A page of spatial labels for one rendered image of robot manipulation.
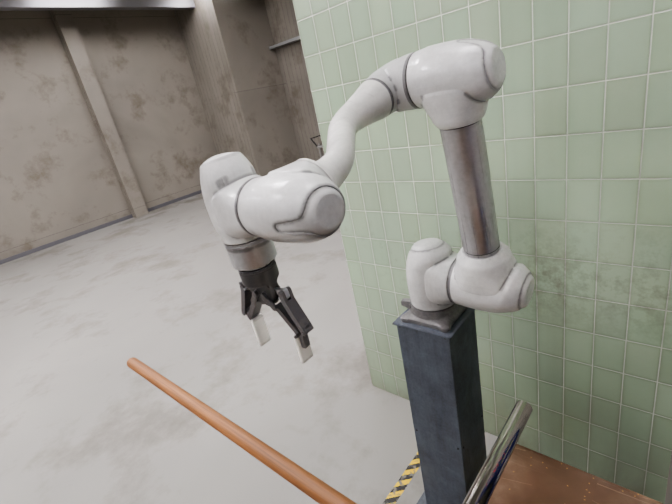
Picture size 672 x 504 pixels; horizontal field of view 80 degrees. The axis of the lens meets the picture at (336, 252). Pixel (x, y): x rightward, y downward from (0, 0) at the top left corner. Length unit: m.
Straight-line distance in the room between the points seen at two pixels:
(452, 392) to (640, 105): 1.05
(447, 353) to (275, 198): 0.95
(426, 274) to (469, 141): 0.46
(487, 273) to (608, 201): 0.56
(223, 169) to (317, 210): 0.21
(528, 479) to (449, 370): 0.38
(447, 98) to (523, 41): 0.63
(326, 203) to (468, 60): 0.51
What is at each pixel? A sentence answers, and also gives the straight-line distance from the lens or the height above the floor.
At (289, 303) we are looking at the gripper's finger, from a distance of 0.77.
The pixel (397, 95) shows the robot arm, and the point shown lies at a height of 1.74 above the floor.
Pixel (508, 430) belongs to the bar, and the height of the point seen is 1.18.
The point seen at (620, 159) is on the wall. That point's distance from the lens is 1.55.
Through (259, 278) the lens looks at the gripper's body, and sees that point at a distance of 0.77.
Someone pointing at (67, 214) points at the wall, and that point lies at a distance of 10.28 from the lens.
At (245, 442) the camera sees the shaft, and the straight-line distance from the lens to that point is 0.86.
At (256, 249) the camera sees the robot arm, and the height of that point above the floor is 1.55.
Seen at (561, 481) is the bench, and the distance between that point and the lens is 1.54.
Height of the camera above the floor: 1.78
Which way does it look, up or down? 21 degrees down
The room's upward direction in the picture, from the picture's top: 12 degrees counter-clockwise
